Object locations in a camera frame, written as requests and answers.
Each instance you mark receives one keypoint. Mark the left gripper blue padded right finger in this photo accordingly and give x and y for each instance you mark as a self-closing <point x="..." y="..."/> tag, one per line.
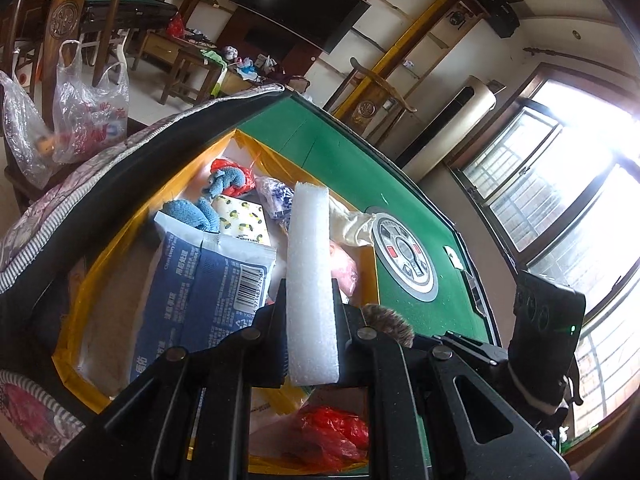
<point x="352" y="360"/>

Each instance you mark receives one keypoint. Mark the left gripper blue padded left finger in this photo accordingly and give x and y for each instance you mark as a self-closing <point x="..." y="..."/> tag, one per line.
<point x="270" y="353"/>

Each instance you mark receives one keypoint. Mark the brown furry item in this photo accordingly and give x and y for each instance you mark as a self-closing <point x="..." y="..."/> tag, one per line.
<point x="387" y="321"/>

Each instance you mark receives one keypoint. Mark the white foam block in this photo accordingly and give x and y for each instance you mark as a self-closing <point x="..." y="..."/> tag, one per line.
<point x="310" y="318"/>

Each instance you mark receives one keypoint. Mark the grey-blue wipes package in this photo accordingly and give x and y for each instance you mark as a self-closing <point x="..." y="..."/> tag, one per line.
<point x="201" y="288"/>

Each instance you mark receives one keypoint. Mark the pink tissue pack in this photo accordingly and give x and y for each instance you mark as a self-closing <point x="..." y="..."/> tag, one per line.
<point x="343" y="269"/>

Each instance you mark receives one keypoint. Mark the white cloth bundle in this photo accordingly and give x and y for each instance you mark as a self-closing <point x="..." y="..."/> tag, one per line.
<point x="350" y="228"/>

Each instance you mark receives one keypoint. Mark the lemon print tissue pack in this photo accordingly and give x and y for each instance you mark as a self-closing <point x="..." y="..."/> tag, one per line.
<point x="241" y="219"/>

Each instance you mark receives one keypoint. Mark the blue microfiber towel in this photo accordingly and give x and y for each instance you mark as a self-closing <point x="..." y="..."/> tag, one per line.
<point x="200" y="215"/>

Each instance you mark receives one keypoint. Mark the blue white plastic bag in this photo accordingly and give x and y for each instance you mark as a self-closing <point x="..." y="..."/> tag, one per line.
<point x="276" y="198"/>

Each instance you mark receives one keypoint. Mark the small blue towel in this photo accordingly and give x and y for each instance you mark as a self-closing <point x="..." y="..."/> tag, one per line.
<point x="222" y="179"/>

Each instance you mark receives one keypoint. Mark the red plastic bag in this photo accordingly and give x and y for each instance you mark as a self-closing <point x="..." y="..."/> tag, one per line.
<point x="249" y="174"/>

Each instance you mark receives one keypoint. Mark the black phone on table edge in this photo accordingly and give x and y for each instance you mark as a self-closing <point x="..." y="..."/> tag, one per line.
<point x="475" y="292"/>

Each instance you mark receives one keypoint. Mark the round mahjong table centre panel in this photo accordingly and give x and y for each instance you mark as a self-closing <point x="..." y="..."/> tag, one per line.
<point x="403" y="256"/>

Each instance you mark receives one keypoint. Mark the yellow-edged white tray box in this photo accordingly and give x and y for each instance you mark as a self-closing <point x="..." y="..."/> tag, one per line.
<point x="187" y="416"/>

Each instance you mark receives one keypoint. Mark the white paper slip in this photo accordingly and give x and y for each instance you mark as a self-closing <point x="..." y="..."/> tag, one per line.
<point x="454" y="258"/>

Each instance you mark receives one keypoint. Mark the wooden chair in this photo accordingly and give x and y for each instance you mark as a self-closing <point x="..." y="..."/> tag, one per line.
<point x="361" y="95"/>

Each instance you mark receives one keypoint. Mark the white standing air conditioner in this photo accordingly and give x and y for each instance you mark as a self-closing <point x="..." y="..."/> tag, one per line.
<point x="447" y="129"/>

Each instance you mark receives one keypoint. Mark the clear plastic bag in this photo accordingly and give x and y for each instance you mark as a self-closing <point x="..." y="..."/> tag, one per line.
<point x="87" y="118"/>

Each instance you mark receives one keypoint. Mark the black television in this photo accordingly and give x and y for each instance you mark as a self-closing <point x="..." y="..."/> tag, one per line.
<point x="323" y="23"/>

